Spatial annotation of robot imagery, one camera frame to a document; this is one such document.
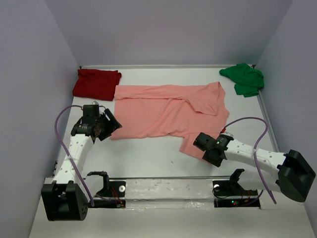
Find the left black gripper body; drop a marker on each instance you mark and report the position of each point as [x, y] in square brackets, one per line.
[106, 127]

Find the pink t shirt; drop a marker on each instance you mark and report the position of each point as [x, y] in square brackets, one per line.
[170, 110]

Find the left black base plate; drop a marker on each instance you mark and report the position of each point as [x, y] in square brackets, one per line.
[111, 198]

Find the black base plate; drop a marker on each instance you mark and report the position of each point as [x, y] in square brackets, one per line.
[111, 198]
[228, 194]

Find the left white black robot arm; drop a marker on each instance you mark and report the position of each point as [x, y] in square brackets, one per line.
[70, 194]

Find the green crumpled t shirt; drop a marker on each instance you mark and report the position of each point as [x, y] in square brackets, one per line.
[248, 80]

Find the red folded t shirt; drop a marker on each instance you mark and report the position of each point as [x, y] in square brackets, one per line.
[96, 84]

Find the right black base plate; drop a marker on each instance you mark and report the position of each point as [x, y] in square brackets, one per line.
[228, 194]

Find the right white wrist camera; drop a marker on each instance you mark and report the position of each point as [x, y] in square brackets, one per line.
[227, 135]

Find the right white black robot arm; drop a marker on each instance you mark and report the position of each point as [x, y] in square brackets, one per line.
[288, 173]

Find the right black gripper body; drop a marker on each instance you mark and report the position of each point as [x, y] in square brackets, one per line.
[211, 159]

